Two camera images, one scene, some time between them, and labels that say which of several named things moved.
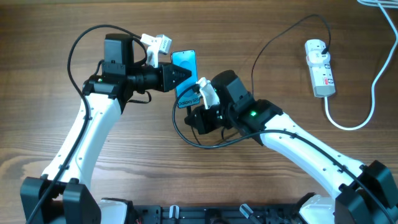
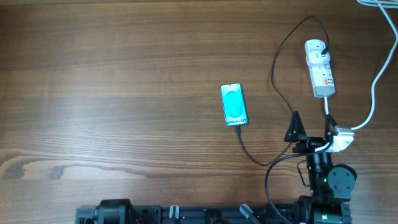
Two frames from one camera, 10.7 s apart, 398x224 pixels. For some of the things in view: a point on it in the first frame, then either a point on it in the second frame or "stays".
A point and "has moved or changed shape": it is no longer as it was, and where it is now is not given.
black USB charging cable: (263, 46) to (273, 61)
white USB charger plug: (315, 56) stays
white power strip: (323, 80) stays
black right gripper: (199, 117) to (313, 143)
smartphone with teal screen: (185, 93) has moved or changed shape
